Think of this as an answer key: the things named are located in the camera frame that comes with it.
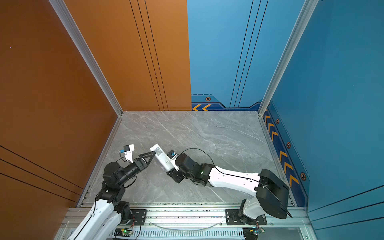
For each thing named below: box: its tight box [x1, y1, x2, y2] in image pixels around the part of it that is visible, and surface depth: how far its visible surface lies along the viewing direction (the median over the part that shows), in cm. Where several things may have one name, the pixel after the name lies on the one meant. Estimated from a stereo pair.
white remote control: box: [149, 143, 175, 172], surface depth 75 cm
